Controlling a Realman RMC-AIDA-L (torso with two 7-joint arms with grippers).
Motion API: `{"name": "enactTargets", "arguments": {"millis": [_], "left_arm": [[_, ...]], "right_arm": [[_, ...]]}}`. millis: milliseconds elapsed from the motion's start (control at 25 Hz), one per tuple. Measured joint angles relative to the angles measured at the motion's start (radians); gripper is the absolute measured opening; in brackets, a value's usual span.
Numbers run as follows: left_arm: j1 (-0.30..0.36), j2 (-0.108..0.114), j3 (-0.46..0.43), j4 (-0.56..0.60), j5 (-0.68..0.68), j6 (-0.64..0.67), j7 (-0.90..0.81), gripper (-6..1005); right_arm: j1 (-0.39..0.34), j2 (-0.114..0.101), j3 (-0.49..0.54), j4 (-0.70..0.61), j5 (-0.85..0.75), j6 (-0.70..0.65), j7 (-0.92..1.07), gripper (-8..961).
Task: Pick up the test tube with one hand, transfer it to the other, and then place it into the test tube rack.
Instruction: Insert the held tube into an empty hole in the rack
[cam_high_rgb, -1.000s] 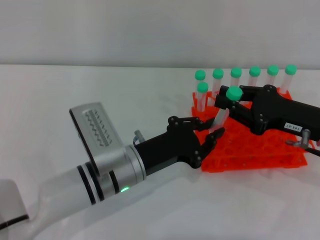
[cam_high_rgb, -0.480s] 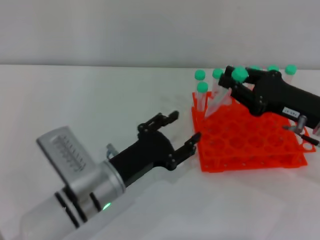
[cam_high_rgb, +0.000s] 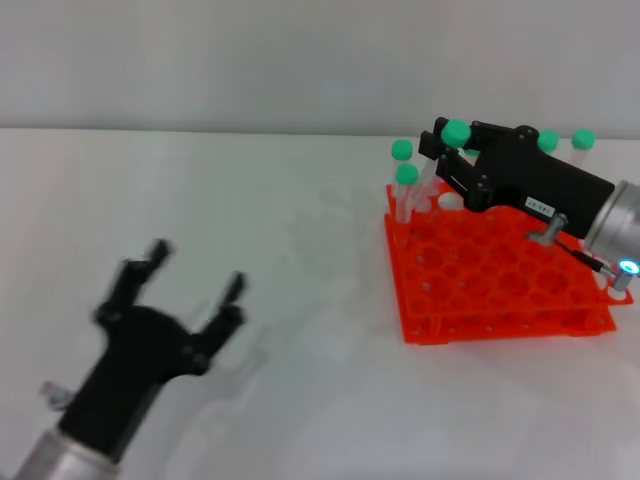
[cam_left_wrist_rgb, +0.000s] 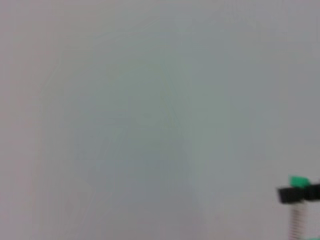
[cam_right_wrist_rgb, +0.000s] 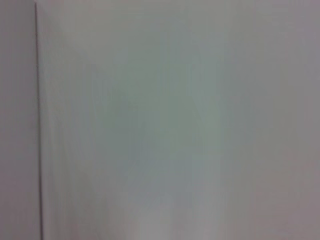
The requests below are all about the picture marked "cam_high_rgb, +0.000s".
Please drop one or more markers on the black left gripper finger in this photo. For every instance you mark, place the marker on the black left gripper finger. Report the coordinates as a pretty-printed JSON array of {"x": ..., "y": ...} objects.
[
  {"x": 132, "y": 277},
  {"x": 230, "y": 310}
]

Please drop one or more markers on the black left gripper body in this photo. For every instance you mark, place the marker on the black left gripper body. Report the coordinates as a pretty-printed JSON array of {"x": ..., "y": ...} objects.
[{"x": 135, "y": 360}]

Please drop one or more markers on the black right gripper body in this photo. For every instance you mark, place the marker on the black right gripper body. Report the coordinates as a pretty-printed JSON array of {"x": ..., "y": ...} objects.
[{"x": 530, "y": 175}]

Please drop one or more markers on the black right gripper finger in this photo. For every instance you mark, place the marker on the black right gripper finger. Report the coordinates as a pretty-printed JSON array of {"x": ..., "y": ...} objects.
[
  {"x": 460, "y": 172},
  {"x": 439, "y": 125}
]

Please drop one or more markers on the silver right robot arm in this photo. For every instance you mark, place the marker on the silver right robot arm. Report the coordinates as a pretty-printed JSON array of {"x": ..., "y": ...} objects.
[{"x": 620, "y": 215}]

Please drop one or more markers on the orange plastic test tube rack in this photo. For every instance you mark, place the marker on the orange plastic test tube rack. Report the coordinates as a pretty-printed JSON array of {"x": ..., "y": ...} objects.
[{"x": 475, "y": 280}]

